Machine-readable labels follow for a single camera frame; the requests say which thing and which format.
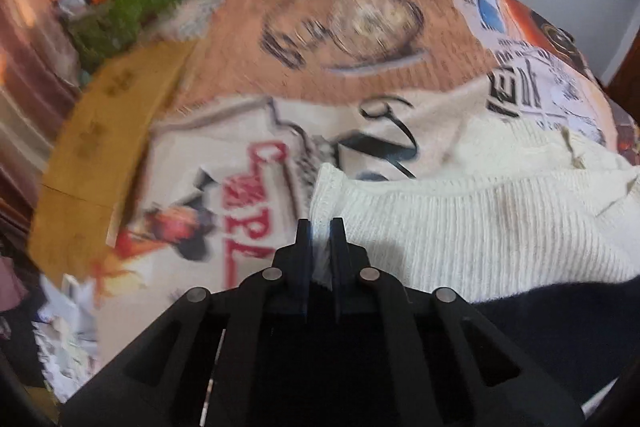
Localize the pink striped curtain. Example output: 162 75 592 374
1 0 79 248

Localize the black and white striped sweater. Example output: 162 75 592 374
310 118 639 409

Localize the newspaper print bed blanket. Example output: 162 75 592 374
94 0 639 361

